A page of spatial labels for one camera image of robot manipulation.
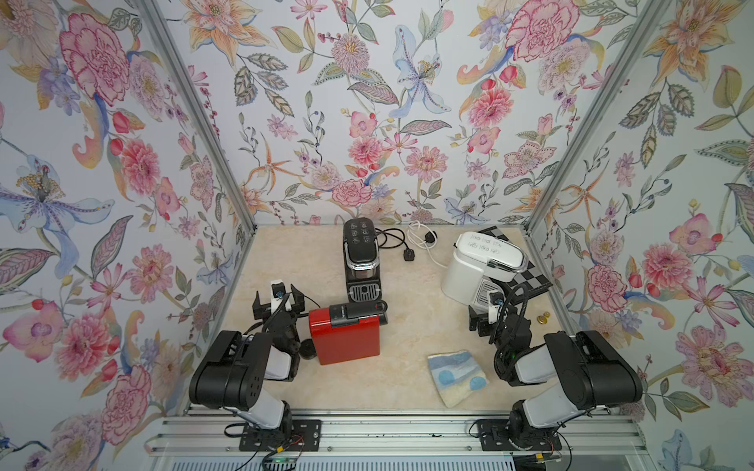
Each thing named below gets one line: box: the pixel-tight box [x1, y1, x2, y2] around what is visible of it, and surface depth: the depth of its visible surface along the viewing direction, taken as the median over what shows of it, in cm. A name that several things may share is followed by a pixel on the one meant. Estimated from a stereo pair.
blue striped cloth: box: [428, 349, 489, 409], surface depth 82 cm
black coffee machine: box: [342, 216, 383, 305], surface depth 91 cm
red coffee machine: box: [308, 300, 389, 366], surface depth 77 cm
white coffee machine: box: [440, 231, 529, 307], surface depth 86 cm
